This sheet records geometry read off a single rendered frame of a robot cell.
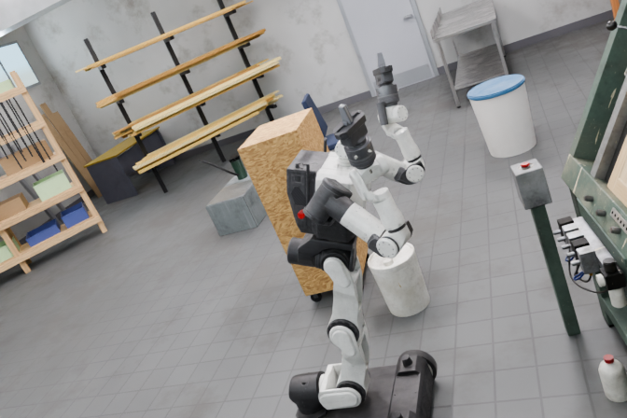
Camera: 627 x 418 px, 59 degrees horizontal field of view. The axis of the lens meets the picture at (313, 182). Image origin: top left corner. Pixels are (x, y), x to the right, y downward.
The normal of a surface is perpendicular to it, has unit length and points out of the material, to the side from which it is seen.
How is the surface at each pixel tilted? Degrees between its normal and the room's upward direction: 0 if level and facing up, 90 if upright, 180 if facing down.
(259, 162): 90
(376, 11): 90
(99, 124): 90
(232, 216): 90
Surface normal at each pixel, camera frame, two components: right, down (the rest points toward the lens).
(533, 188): -0.12, 0.38
